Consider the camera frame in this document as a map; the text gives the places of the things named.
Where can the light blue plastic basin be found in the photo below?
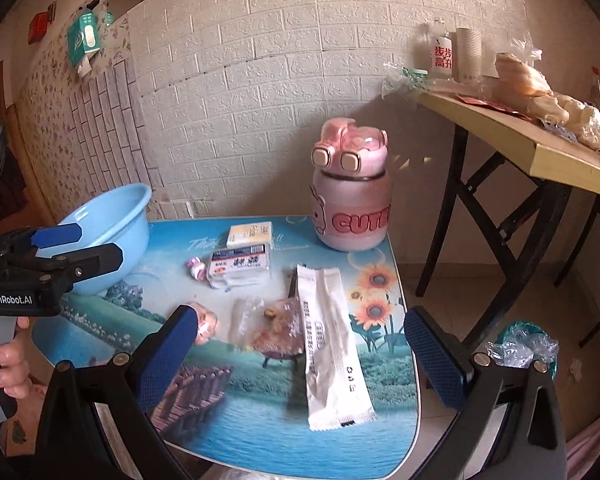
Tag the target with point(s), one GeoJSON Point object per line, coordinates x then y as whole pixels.
{"type": "Point", "coordinates": [120, 220]}

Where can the person's left forearm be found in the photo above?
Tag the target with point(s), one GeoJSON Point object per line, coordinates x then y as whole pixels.
{"type": "Point", "coordinates": [30, 420]}

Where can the stack of white paper cups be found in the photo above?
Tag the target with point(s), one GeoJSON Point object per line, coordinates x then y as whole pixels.
{"type": "Point", "coordinates": [468, 55]}

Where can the bagged white buns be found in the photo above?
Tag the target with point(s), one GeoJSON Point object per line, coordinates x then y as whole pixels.
{"type": "Point", "coordinates": [577, 120]}

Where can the green and clear plastic bag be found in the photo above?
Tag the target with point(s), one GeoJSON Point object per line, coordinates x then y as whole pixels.
{"type": "Point", "coordinates": [405, 79]}

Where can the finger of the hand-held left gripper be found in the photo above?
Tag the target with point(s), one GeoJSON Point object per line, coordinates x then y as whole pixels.
{"type": "Point", "coordinates": [57, 235]}
{"type": "Point", "coordinates": [92, 260]}

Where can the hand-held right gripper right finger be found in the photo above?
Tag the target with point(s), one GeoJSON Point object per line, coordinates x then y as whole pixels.
{"type": "Point", "coordinates": [434, 360]}

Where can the green hanging tissue pack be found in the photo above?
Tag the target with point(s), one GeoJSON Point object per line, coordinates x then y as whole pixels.
{"type": "Point", "coordinates": [84, 37]}

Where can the red wall box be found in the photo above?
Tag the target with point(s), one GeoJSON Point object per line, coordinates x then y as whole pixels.
{"type": "Point", "coordinates": [38, 27]}

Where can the person's left hand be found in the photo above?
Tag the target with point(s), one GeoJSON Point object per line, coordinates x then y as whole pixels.
{"type": "Point", "coordinates": [7, 362]}

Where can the green trash bin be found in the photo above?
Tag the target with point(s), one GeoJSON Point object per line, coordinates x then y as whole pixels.
{"type": "Point", "coordinates": [550, 365]}

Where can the pink snack packet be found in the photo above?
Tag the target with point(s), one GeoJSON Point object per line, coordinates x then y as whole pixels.
{"type": "Point", "coordinates": [208, 322]}

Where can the white red snack packet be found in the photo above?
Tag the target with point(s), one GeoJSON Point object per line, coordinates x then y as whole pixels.
{"type": "Point", "coordinates": [240, 267]}

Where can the long white sachet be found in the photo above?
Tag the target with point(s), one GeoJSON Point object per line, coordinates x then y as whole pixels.
{"type": "Point", "coordinates": [330, 360]}

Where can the pink cartoon water bottle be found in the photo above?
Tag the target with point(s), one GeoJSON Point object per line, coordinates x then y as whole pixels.
{"type": "Point", "coordinates": [350, 195]}

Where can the crumpled clear plastic bag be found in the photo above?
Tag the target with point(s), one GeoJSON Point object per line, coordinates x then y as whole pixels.
{"type": "Point", "coordinates": [517, 347]}

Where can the red flat packet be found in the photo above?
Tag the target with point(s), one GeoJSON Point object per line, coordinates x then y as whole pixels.
{"type": "Point", "coordinates": [482, 102]}

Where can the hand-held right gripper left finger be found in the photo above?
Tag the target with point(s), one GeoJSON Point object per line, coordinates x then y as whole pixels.
{"type": "Point", "coordinates": [169, 357]}

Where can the clear snack bag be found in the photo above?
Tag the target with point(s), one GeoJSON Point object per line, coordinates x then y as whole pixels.
{"type": "Point", "coordinates": [275, 330]}

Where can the red-capped bottle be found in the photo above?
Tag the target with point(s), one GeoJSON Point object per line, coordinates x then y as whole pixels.
{"type": "Point", "coordinates": [596, 90]}

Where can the small pink white bottle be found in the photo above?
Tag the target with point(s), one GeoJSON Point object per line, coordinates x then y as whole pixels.
{"type": "Point", "coordinates": [198, 269]}

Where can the pink cloth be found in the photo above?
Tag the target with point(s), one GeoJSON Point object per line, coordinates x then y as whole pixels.
{"type": "Point", "coordinates": [595, 445]}

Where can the bagged bread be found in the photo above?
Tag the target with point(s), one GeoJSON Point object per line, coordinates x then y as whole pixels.
{"type": "Point", "coordinates": [522, 77]}

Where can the cream tissue pack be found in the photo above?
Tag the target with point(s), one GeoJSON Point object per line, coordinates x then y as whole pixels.
{"type": "Point", "coordinates": [250, 234]}

